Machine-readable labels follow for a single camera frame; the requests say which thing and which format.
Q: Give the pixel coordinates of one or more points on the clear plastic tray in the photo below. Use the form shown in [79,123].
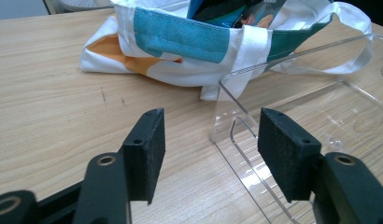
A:
[304,130]

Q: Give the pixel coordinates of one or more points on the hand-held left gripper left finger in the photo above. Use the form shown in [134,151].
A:
[139,161]

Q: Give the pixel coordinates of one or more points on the dark colourful snack packet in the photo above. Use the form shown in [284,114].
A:
[233,12]

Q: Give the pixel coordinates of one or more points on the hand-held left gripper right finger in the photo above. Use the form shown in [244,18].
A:
[292,155]

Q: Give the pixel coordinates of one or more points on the white colourful canvas tote bag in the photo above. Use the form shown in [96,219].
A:
[192,46]

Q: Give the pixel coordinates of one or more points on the white perforated object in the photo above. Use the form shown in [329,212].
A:
[82,3]

